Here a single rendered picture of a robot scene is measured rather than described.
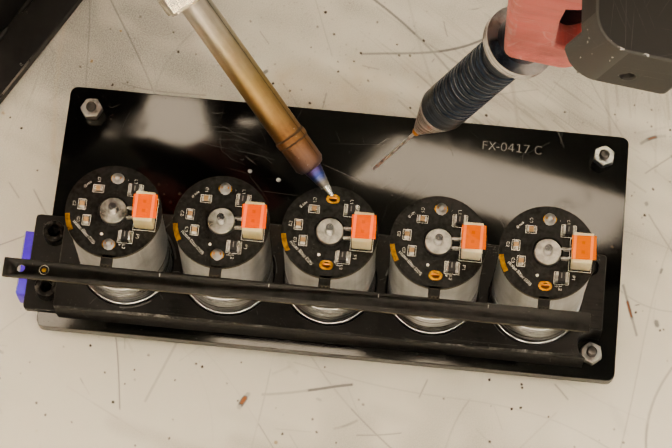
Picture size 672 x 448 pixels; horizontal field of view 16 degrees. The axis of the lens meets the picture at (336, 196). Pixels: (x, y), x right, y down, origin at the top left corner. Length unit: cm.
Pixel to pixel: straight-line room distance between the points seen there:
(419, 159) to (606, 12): 28
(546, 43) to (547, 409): 20
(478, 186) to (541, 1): 24
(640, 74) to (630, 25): 1
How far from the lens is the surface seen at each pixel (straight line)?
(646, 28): 38
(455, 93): 52
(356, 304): 59
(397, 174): 65
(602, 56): 38
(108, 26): 69
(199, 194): 60
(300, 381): 65
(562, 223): 60
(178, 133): 66
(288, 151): 59
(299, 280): 60
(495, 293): 62
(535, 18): 45
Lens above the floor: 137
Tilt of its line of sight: 70 degrees down
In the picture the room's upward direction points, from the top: straight up
